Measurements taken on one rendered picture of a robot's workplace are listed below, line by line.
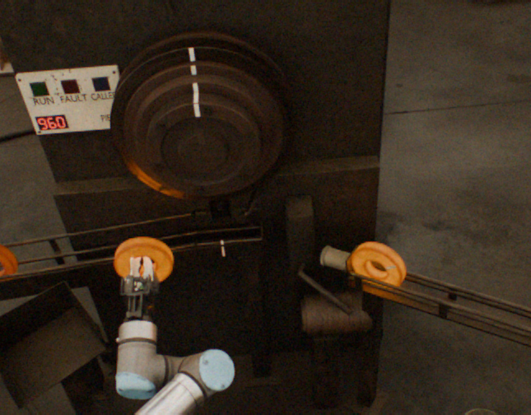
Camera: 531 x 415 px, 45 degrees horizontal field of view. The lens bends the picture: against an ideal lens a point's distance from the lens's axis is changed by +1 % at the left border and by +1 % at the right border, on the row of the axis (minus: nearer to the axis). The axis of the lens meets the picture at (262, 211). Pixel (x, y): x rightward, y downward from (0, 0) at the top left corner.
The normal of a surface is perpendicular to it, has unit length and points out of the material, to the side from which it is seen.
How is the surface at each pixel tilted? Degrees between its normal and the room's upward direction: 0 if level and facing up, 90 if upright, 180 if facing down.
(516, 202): 0
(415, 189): 0
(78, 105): 90
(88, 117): 90
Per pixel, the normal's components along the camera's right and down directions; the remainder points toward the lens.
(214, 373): 0.60, -0.33
